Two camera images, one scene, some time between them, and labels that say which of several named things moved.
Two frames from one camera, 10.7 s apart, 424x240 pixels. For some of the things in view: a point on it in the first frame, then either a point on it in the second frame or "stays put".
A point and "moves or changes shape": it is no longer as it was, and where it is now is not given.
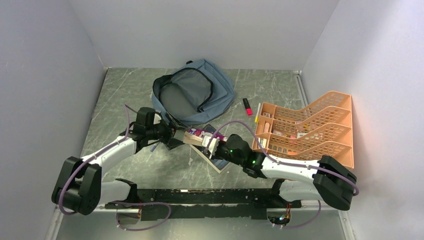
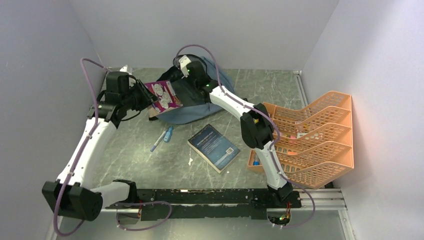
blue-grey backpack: [192, 93] moves or changes shape
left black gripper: [170, 142] → [145, 99]
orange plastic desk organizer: [323, 128] stays put
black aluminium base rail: [242, 203] stays put
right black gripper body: [222, 151] → [196, 85]
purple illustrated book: [195, 136] → [167, 99]
